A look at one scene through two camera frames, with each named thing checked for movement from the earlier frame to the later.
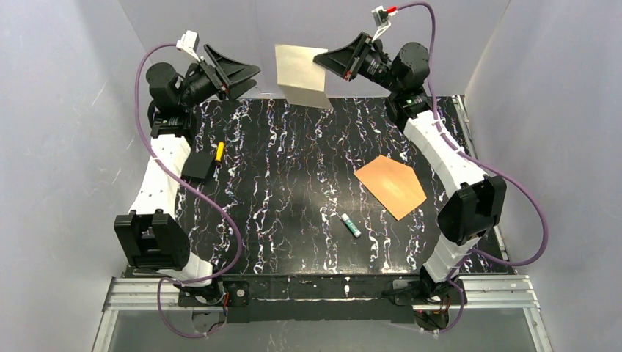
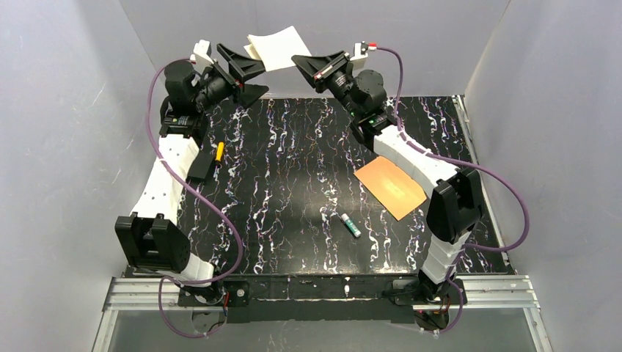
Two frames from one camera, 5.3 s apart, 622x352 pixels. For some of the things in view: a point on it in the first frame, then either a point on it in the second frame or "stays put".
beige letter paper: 301,80 to 276,50
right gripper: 356,56 to 328,73
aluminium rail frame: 492,292 stays put
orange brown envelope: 394,184 stays put
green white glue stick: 355,231 stays put
